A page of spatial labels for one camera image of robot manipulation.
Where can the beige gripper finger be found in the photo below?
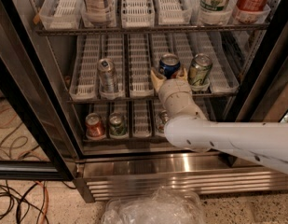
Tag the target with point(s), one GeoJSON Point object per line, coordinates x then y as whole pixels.
{"type": "Point", "coordinates": [157, 79]}
{"type": "Point", "coordinates": [181, 73]}

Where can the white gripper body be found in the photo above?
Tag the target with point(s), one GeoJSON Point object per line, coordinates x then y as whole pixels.
{"type": "Point", "coordinates": [171, 89]}

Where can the blue pepsi can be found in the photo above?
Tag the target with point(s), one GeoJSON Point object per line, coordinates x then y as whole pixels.
{"type": "Point", "coordinates": [169, 63]}

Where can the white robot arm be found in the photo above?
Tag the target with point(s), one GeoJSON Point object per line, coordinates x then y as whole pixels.
{"type": "Point", "coordinates": [264, 143]}

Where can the green soda can middle shelf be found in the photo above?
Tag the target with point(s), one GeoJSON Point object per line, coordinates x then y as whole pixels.
{"type": "Point", "coordinates": [199, 69]}

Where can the silver soda can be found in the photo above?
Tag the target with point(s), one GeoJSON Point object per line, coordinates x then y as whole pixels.
{"type": "Point", "coordinates": [108, 75]}

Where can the green can bottom left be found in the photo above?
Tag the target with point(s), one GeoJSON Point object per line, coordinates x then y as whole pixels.
{"type": "Point", "coordinates": [117, 124]}

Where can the orange-red soda can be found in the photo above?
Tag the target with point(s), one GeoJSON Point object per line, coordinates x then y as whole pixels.
{"type": "Point", "coordinates": [94, 124]}

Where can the right glass fridge door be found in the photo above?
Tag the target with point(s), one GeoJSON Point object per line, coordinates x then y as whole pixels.
{"type": "Point", "coordinates": [263, 94]}

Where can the glass fridge door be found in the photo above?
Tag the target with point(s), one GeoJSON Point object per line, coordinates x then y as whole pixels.
{"type": "Point", "coordinates": [33, 73]}
{"type": "Point", "coordinates": [263, 94]}

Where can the steel fridge base grille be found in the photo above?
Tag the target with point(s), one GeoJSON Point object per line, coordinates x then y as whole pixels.
{"type": "Point", "coordinates": [101, 180]}

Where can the left glass fridge door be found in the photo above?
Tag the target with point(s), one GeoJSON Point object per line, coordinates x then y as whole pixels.
{"type": "Point", "coordinates": [33, 73]}

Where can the beige labelled bottle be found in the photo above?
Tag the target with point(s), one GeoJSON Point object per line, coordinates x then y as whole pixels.
{"type": "Point", "coordinates": [98, 11]}

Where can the clear plastic bag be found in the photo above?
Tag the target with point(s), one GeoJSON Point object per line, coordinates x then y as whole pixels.
{"type": "Point", "coordinates": [163, 206]}

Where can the bottom wire shelf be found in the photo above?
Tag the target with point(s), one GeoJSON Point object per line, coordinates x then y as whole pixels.
{"type": "Point", "coordinates": [150, 139]}

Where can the wire shelf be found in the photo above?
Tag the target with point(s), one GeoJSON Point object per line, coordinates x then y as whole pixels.
{"type": "Point", "coordinates": [153, 30]}
{"type": "Point", "coordinates": [150, 139]}
{"type": "Point", "coordinates": [99, 100]}

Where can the middle wire shelf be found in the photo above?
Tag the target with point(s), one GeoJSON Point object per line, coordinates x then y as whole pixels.
{"type": "Point", "coordinates": [99, 100]}

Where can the top wire shelf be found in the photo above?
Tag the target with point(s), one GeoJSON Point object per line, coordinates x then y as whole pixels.
{"type": "Point", "coordinates": [153, 30]}

